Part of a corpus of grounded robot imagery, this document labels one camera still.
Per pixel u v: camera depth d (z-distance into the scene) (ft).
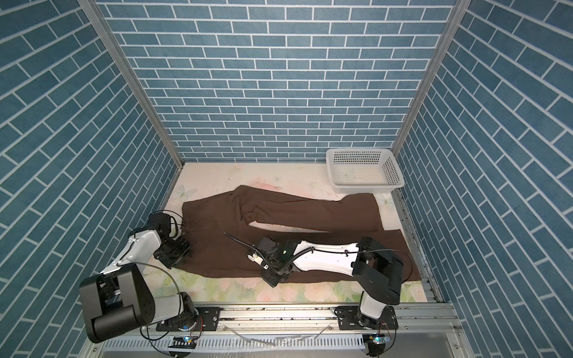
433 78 2.85
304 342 2.31
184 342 2.37
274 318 2.48
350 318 2.42
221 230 3.11
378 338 2.35
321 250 1.72
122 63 2.70
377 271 1.44
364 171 3.90
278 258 2.06
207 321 2.42
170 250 2.32
